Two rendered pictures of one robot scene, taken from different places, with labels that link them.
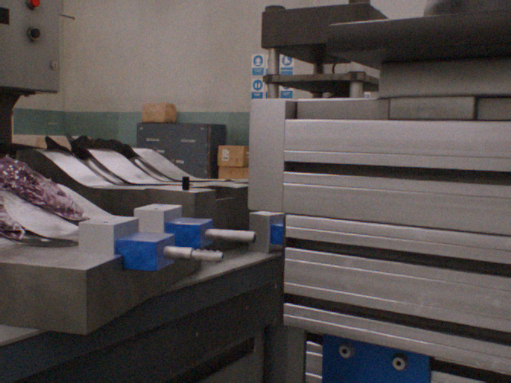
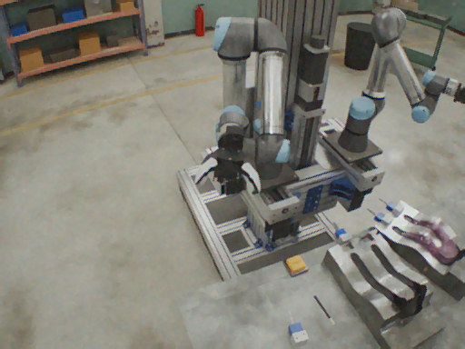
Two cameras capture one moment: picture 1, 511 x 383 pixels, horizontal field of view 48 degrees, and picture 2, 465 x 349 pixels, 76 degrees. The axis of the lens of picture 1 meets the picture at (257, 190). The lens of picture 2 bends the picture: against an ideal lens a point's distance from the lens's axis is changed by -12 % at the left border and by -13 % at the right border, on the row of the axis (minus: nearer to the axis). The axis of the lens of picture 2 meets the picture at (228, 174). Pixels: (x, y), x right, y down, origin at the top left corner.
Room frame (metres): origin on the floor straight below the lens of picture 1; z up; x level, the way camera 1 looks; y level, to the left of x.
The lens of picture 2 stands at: (1.86, 0.10, 2.00)
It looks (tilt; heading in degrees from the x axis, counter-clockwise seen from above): 41 degrees down; 216
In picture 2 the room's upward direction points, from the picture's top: straight up
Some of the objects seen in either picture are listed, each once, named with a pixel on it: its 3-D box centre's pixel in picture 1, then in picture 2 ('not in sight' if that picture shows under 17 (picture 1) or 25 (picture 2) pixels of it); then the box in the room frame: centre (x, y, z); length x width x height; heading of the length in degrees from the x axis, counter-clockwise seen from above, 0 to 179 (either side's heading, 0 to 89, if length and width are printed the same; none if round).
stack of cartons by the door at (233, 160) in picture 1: (249, 177); not in sight; (7.74, 0.11, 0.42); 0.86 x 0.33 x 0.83; 63
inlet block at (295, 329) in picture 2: not in sight; (294, 327); (1.31, -0.01, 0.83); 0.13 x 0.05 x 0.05; 50
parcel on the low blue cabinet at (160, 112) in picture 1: (159, 112); not in sight; (8.29, 1.41, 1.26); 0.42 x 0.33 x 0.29; 63
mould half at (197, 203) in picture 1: (128, 189); (386, 287); (0.99, 0.22, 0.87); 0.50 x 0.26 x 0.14; 58
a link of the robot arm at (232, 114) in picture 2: not in sight; (232, 124); (1.15, -0.41, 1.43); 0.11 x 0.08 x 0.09; 34
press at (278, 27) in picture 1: (338, 131); not in sight; (5.47, -0.75, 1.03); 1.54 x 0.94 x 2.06; 153
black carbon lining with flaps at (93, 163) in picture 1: (130, 161); (390, 276); (0.98, 0.22, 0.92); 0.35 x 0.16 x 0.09; 58
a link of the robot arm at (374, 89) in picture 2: not in sight; (380, 65); (0.29, -0.18, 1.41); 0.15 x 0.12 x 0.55; 175
